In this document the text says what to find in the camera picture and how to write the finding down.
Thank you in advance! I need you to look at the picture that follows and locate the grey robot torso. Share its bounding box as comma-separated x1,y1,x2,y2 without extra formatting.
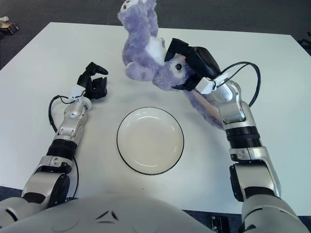
0,195,214,233

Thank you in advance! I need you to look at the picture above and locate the white right wrist cable clip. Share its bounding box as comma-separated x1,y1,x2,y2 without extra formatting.
195,72,231,95

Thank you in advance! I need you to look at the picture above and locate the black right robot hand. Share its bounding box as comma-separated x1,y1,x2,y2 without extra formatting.
164,37,223,92

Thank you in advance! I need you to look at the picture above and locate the purple plush bunny doll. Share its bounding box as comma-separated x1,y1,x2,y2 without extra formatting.
118,0,224,129

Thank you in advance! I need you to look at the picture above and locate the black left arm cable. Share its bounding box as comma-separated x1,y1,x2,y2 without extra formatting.
48,95,80,200

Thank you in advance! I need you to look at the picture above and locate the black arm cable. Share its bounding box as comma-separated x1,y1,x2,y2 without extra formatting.
48,95,80,200
217,62,262,107

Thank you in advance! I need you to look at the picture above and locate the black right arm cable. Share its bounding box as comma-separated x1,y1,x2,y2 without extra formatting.
217,62,262,107

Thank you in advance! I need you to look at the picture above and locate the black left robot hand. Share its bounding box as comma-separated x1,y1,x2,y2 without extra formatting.
77,62,109,100

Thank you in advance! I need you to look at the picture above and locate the black metal table bracket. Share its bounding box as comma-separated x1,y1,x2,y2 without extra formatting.
210,216,229,233

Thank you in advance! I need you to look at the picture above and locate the black office chair base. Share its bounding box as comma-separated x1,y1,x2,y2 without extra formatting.
297,33,311,49

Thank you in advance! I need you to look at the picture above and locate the white plate with black rim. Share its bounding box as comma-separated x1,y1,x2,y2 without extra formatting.
116,106,185,176

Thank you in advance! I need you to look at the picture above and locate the white wrist cable clip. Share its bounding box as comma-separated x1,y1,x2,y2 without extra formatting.
195,72,231,95
69,85,85,101

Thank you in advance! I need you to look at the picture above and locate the white left wrist cable clip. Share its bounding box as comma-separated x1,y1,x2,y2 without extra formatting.
69,85,85,101

